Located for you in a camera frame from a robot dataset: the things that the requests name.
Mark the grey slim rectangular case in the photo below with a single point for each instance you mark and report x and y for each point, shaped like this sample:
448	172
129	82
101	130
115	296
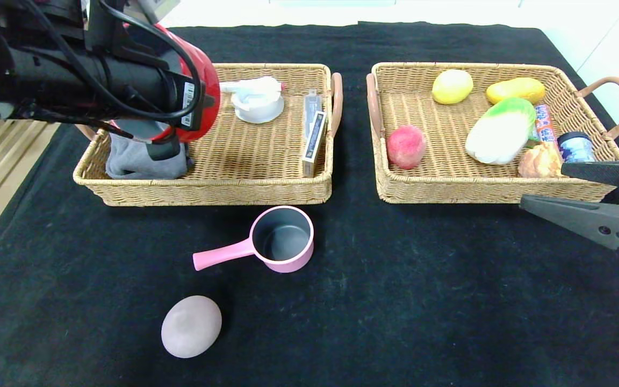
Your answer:
312	105

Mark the black tablecloth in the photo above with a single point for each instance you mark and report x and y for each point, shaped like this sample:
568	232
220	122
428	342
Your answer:
352	258

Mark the yellow mango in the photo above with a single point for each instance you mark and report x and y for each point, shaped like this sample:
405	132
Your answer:
519	90

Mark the white cup with brush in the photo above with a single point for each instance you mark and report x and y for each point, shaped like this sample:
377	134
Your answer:
258	110

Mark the pale purple egg-shaped taro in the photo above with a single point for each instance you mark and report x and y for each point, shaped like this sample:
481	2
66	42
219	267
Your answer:
191	326

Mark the playing card box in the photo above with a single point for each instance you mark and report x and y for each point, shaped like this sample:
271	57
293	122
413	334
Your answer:
312	142

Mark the toy burger bun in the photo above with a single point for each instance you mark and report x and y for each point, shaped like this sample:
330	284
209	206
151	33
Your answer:
540	161

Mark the orange sausage pack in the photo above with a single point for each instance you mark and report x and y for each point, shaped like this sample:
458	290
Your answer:
545	123

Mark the toy napa cabbage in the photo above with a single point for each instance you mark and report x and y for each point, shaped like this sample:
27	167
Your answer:
497	134

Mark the grey folded towel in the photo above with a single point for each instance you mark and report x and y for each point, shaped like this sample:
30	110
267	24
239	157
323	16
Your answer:
132	164

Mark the yellow lemon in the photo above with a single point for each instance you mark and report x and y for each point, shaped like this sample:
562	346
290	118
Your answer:
452	87

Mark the pink saucepan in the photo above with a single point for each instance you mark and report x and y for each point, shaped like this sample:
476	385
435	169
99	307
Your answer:
288	264

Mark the dark blue jar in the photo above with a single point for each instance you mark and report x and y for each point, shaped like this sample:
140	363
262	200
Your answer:
575	148

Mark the red peach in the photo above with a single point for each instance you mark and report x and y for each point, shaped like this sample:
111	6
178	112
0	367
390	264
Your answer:
406	148

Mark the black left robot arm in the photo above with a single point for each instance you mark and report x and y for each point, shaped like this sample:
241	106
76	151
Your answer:
46	70

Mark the white table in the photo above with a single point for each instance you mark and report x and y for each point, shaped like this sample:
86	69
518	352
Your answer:
288	13

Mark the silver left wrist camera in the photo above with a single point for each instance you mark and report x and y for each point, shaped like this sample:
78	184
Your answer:
156	8

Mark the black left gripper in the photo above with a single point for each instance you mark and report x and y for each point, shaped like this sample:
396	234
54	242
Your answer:
189	103

